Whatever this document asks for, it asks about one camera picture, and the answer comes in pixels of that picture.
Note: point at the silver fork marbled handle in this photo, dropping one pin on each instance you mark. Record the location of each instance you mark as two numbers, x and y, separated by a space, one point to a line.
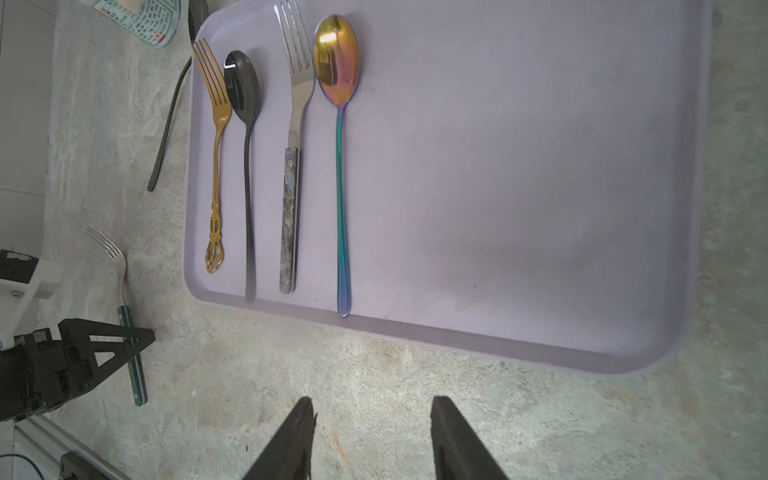
302 77

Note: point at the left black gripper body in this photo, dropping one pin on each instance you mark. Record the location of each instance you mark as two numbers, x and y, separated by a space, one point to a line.
35 376

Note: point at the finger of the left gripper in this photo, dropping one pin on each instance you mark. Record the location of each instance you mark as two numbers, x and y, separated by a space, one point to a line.
95 350

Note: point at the black spoon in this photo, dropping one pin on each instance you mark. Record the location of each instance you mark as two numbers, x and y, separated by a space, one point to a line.
244 93
198 12

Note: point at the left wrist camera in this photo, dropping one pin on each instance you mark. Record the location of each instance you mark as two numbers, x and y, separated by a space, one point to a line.
24 278

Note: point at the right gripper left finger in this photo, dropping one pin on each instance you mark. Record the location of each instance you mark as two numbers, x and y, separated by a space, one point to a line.
288 453

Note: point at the gold ornate fork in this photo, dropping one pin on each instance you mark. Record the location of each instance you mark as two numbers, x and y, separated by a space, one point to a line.
222 112

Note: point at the lilac plastic tray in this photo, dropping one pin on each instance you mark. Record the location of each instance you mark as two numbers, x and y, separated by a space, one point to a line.
522 178

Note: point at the white printed cup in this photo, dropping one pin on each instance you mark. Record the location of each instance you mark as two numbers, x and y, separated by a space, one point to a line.
153 21

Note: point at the iridescent rainbow spoon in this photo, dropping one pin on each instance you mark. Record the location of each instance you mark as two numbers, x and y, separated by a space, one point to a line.
336 58

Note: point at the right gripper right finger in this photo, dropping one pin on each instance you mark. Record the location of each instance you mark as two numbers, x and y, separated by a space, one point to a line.
458 452

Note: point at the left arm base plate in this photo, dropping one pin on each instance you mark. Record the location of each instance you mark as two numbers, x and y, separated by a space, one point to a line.
75 467

